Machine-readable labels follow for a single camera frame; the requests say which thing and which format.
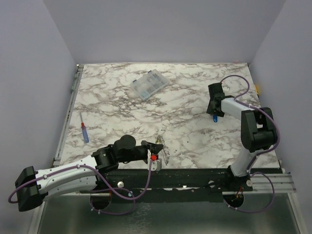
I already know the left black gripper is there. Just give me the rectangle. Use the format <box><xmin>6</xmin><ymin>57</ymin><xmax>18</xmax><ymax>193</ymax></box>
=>
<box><xmin>118</xmin><ymin>140</ymin><xmax>163</xmax><ymax>163</ymax></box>

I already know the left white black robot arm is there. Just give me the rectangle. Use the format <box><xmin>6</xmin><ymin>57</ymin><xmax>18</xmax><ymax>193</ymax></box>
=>
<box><xmin>12</xmin><ymin>135</ymin><xmax>164</xmax><ymax>212</ymax></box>

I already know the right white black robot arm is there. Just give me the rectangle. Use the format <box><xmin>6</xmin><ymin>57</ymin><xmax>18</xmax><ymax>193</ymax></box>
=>
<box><xmin>206</xmin><ymin>82</ymin><xmax>278</xmax><ymax>191</ymax></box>

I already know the clear plastic organizer box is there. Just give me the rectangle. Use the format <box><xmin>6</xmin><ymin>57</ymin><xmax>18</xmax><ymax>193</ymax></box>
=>
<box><xmin>130</xmin><ymin>69</ymin><xmax>169</xmax><ymax>101</ymax></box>

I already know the red blue screwdriver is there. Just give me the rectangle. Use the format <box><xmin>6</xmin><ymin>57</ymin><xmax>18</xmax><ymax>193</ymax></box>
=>
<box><xmin>79</xmin><ymin>113</ymin><xmax>89</xmax><ymax>143</ymax></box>

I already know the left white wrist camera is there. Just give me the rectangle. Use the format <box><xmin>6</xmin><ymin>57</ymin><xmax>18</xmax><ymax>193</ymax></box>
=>
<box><xmin>149</xmin><ymin>158</ymin><xmax>162</xmax><ymax>171</ymax></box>

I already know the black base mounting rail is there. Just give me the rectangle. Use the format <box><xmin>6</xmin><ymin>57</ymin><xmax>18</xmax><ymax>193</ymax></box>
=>
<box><xmin>104</xmin><ymin>169</ymin><xmax>252</xmax><ymax>203</ymax></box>

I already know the aluminium extrusion frame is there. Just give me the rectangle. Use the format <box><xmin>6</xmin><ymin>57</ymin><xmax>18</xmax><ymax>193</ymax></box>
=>
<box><xmin>251</xmin><ymin>174</ymin><xmax>296</xmax><ymax>194</ymax></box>

